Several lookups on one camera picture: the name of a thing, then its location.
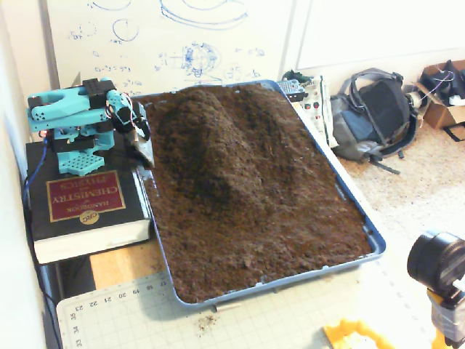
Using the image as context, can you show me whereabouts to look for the blue cable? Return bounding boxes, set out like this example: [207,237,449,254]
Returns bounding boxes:
[21,140,50,221]

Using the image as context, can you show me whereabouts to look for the blue plastic tray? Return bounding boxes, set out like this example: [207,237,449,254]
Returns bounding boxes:
[118,79,387,310]

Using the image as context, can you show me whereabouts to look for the white cylinder object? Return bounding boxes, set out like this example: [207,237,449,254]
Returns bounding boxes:
[405,90,432,110]

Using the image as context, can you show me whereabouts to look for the pale green cutting mat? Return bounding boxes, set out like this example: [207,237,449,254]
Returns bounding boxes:
[56,261,448,349]

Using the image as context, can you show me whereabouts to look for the silver taped scoop gripper finger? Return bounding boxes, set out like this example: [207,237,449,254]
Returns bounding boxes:
[125,129,155,169]

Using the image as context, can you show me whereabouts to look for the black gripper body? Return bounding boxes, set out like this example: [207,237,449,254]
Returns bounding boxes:
[111,101,147,135]

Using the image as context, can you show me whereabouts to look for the black vented device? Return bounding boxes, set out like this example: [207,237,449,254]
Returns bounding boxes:
[278,80,306,103]

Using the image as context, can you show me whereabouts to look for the yellow plastic part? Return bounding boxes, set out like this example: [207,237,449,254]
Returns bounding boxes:
[323,318,395,349]

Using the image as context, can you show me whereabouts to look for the black round camera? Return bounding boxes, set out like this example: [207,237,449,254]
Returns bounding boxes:
[406,228,465,310]

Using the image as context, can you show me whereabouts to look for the grey backpack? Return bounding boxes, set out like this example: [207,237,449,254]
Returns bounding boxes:
[329,68,419,175]

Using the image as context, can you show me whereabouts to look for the brown cardboard box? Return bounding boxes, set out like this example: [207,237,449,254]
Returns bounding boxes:
[413,60,465,130]

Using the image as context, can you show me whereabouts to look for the blue tray of soil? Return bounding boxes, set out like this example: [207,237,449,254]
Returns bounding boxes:
[129,84,373,303]

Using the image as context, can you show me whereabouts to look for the whiteboard with blue drawings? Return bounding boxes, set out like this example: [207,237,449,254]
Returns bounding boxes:
[45,0,295,99]

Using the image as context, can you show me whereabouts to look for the white electronics board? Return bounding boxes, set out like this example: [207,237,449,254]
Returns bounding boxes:
[281,71,341,148]

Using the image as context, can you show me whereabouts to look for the black cable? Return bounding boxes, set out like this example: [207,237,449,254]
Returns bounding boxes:
[23,203,62,349]

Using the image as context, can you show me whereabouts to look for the black slim gripper finger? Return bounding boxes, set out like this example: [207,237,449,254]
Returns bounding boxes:
[134,116,151,142]

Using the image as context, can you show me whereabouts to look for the black chemistry physics handbook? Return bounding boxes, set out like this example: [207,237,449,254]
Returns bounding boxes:
[25,130,152,265]

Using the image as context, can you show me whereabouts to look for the grey yellow camera stand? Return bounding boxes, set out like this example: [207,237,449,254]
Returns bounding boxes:
[426,289,465,349]

